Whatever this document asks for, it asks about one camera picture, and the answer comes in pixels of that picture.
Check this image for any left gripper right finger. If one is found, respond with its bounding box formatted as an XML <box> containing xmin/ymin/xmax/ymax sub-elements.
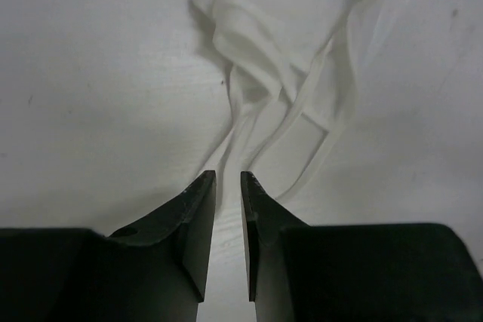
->
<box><xmin>241</xmin><ymin>172</ymin><xmax>482</xmax><ymax>321</ymax></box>

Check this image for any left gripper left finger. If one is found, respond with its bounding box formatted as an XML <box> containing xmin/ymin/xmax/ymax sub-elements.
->
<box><xmin>1</xmin><ymin>170</ymin><xmax>216</xmax><ymax>321</ymax></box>

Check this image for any white tank top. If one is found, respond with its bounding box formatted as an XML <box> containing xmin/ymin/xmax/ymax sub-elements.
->
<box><xmin>192</xmin><ymin>0</ymin><xmax>407</xmax><ymax>201</ymax></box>

